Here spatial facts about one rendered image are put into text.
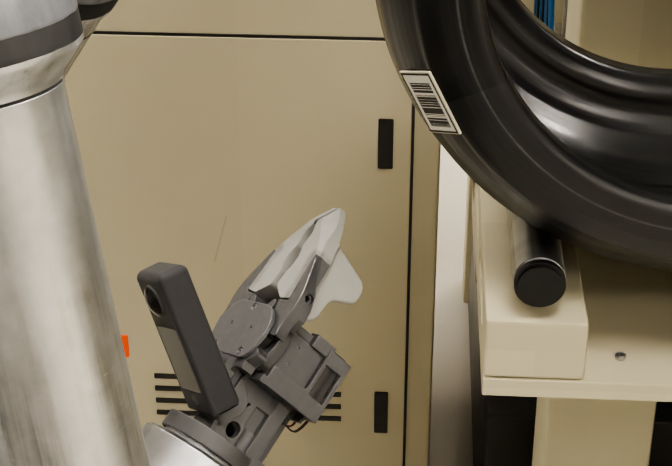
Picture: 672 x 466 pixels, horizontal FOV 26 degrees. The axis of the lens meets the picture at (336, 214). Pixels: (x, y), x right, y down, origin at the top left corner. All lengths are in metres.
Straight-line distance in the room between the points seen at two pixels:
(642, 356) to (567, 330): 0.10
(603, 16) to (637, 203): 0.38
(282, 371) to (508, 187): 0.26
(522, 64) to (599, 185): 0.28
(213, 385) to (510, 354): 0.32
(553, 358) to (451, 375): 1.45
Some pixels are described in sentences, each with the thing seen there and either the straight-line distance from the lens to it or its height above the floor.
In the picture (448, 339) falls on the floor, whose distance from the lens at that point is 2.84.
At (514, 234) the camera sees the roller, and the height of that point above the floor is 0.91.
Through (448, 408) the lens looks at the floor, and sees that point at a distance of 2.65.
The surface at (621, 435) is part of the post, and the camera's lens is 1.80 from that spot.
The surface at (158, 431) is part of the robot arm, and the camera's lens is 1.07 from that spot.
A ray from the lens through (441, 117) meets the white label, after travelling 1.19.
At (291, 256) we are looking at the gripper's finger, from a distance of 1.13.
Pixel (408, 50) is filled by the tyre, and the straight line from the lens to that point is 1.17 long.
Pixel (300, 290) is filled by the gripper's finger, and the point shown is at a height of 0.98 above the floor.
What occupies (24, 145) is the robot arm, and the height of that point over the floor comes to 1.22.
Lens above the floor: 1.53
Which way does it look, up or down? 28 degrees down
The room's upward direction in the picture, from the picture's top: straight up
